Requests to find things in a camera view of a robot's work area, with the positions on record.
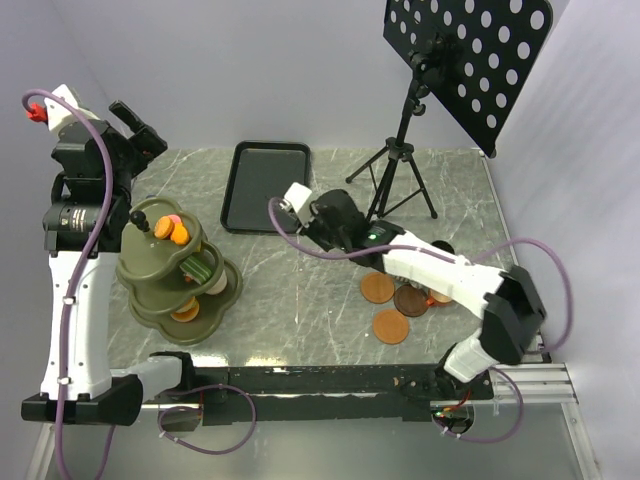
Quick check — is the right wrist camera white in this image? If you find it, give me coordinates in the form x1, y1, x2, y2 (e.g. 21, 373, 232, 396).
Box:
281, 182, 313, 225

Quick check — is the black music stand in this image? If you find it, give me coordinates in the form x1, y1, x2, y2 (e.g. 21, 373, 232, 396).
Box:
361, 0, 553, 219

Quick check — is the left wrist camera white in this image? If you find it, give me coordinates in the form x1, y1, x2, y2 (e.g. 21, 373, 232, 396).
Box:
44, 84, 99, 135

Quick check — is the white cream donut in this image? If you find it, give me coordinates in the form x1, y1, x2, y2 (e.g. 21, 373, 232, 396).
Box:
206, 271, 228, 295

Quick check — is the small copper cup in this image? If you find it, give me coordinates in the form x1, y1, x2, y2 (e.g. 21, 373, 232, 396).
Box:
426, 289, 453, 307

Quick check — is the black serving tray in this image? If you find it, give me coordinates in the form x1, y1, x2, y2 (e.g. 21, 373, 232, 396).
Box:
220, 140, 311, 234

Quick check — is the green three-tier serving stand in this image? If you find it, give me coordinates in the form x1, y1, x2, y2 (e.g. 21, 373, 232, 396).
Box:
116, 197, 243, 346

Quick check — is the orange round cookie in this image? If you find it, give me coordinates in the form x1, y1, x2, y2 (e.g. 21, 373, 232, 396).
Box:
153, 216, 175, 239

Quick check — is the dark brown mug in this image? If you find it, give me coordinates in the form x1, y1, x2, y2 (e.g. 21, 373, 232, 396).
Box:
431, 240, 455, 255

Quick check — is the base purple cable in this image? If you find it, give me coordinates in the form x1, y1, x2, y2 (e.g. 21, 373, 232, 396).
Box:
157, 383, 260, 456

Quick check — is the orange star cookie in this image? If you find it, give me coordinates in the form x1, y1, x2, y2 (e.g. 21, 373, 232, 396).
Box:
170, 223, 191, 246

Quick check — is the orange coaster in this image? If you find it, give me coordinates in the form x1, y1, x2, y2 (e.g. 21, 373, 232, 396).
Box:
372, 309, 410, 345
360, 272, 395, 304

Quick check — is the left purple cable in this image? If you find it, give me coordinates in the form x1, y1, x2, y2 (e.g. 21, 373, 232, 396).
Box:
20, 88, 117, 480

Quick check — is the orange donut front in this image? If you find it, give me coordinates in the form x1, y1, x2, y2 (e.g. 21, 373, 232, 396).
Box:
170, 304, 200, 323

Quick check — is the dark brown coaster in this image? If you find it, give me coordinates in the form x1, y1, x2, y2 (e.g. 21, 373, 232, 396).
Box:
393, 284, 429, 318

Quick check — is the orange donut back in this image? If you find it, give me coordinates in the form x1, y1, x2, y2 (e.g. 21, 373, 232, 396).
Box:
178, 297, 197, 312

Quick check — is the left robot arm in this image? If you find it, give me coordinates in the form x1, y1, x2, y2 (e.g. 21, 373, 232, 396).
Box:
21, 86, 198, 426

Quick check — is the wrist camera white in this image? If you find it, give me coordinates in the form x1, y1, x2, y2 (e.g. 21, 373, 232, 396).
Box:
44, 84, 99, 135
281, 182, 313, 225

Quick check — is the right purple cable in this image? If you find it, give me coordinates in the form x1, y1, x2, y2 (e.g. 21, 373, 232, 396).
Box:
268, 196, 574, 445

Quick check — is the striped ceramic cup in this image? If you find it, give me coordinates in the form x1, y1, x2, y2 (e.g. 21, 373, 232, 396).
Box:
388, 274, 413, 285

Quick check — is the orange coaster front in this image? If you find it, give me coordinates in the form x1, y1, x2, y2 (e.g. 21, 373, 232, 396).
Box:
372, 309, 410, 345

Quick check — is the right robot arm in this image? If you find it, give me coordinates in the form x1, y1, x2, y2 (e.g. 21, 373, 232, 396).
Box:
285, 183, 546, 399

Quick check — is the black base frame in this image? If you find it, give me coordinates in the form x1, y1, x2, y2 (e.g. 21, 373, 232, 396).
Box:
155, 364, 494, 426

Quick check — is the orange donut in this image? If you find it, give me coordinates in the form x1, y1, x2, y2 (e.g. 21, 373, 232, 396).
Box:
178, 297, 197, 312
170, 304, 200, 323

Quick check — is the green layered cake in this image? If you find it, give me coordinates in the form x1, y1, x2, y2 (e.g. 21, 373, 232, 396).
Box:
179, 255, 213, 285

